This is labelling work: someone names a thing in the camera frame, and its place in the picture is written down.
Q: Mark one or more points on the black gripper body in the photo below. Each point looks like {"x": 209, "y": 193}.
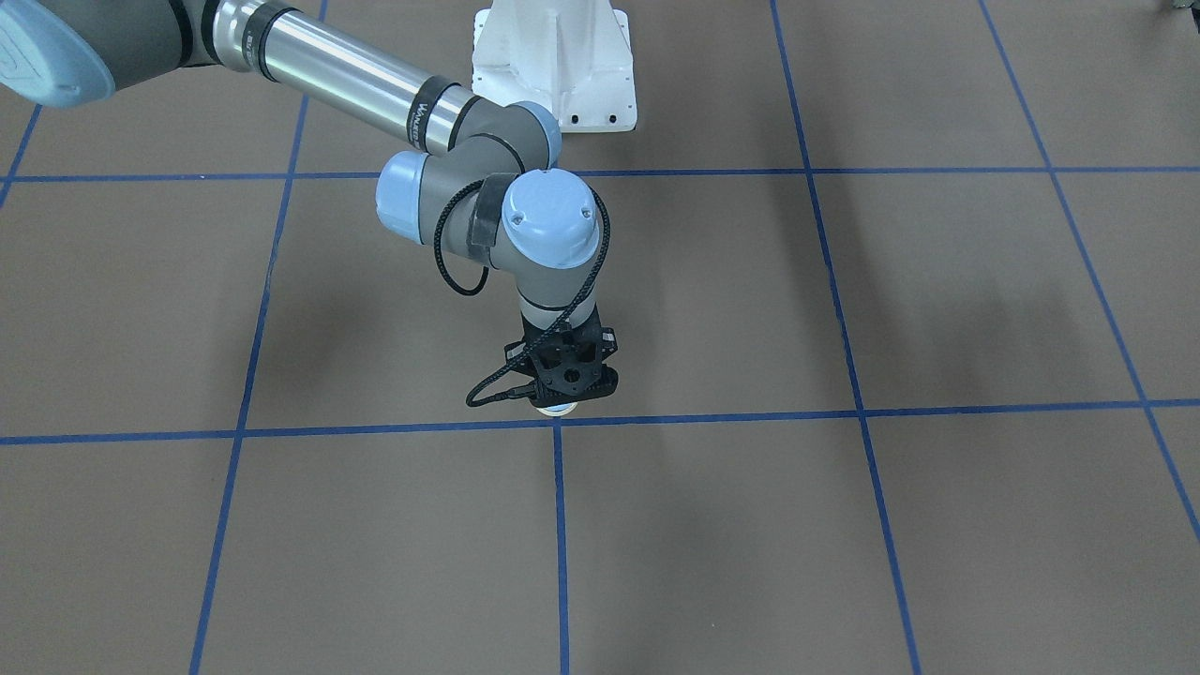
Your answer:
{"x": 605, "y": 343}

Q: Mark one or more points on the cream and blue bell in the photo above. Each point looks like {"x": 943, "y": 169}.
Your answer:
{"x": 557, "y": 409}

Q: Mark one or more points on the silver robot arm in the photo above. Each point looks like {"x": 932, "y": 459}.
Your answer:
{"x": 480, "y": 180}

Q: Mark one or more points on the white camera pole base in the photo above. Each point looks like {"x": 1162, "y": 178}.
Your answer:
{"x": 574, "y": 58}

